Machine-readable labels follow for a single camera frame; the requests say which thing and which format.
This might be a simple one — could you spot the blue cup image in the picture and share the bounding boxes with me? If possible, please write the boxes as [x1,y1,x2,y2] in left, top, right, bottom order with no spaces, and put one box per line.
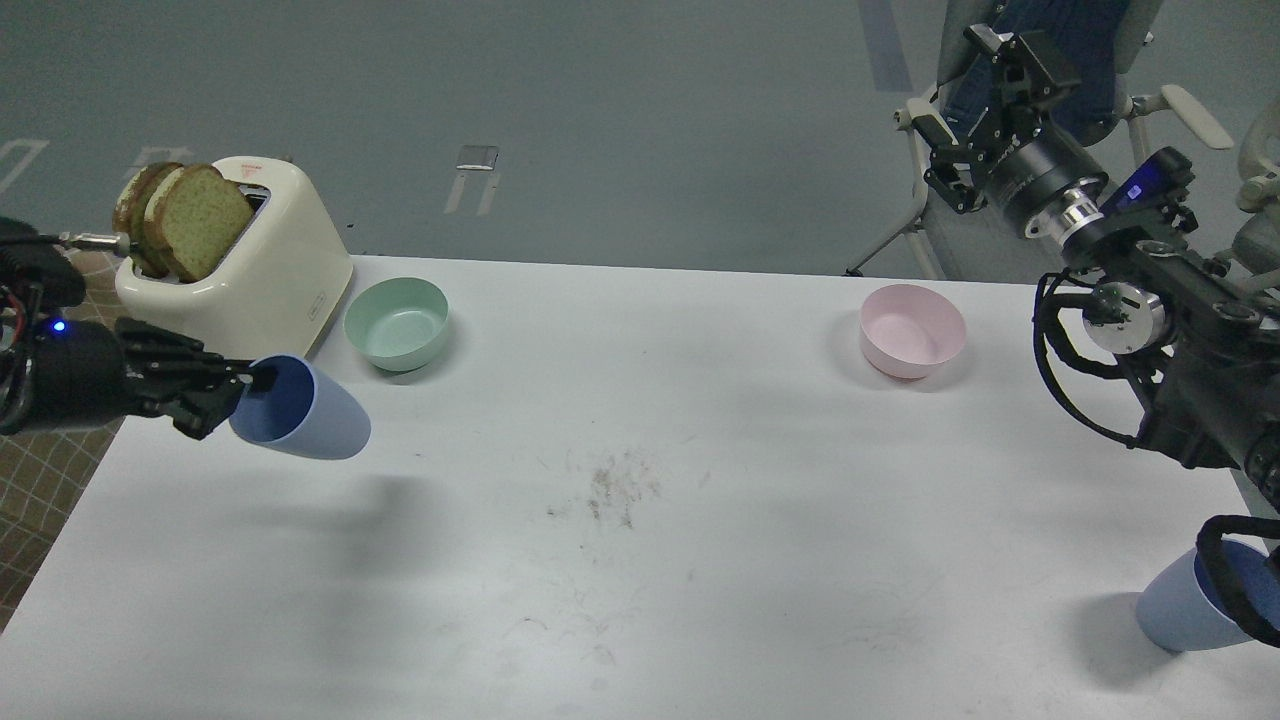
[1135,538,1279,652]
[229,354,372,460]

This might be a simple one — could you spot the checkered brown cloth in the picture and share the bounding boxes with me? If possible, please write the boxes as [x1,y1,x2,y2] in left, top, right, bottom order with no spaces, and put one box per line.
[1,250,125,628]

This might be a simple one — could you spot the cream toaster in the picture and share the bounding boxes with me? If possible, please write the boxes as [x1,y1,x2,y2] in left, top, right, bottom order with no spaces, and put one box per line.
[114,156,353,359]

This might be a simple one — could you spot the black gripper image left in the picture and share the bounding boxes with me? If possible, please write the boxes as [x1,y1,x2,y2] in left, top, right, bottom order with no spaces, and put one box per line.
[115,318,279,439]

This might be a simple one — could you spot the pink bowl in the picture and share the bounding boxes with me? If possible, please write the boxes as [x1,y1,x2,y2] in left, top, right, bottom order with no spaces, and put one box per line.
[858,284,968,380]

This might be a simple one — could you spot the bread slice back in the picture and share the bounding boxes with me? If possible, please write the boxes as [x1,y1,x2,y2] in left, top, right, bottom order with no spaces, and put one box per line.
[111,161,184,278]

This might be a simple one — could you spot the grey office chair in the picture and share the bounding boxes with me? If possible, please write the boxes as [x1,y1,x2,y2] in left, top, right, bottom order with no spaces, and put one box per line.
[847,1,1235,281]

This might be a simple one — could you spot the blue denim jacket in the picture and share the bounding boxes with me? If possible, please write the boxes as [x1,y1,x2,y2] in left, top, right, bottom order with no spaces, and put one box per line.
[940,1,1129,147]

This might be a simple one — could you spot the bread slice front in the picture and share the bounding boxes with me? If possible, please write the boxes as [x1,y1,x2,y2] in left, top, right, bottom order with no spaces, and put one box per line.
[143,164,255,283]

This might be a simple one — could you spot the bread slice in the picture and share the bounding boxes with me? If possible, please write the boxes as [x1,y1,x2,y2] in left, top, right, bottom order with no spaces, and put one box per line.
[143,164,255,283]
[111,161,184,278]

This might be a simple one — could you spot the green bowl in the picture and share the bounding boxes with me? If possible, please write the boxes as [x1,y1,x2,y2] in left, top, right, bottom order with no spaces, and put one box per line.
[343,277,452,372]

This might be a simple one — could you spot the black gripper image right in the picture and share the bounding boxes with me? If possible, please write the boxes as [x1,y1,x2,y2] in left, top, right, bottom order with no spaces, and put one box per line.
[905,24,1107,241]

